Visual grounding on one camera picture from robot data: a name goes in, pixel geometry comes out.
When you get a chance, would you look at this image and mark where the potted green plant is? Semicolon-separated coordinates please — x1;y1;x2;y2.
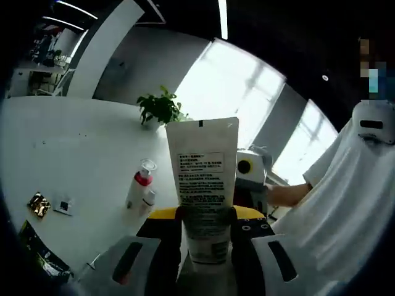
136;85;189;130

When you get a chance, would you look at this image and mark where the white chest-worn device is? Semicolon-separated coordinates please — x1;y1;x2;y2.
351;100;395;144

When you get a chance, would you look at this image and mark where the gold skincare sachet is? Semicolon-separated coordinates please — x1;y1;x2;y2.
27;192;52;219

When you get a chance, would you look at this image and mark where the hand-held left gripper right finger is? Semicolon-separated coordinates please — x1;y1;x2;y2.
230;205;328;296

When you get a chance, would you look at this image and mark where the bright window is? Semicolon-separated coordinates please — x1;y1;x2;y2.
271;98;339;186
174;38;286;149

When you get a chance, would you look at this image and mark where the white red-collar spray bottle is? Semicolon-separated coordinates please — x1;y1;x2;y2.
125;158;158;210

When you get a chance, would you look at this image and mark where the long ceiling light strip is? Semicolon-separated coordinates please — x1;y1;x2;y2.
217;0;229;40

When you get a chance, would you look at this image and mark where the green black skincare sachet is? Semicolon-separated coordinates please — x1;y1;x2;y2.
17;219;73;283

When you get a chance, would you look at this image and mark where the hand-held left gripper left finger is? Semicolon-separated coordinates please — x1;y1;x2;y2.
92;207;185;296

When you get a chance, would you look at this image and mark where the white skincare tube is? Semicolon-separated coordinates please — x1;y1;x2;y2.
165;117;240;265

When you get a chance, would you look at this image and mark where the person in white shirt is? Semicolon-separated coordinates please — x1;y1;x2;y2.
271;123;395;296

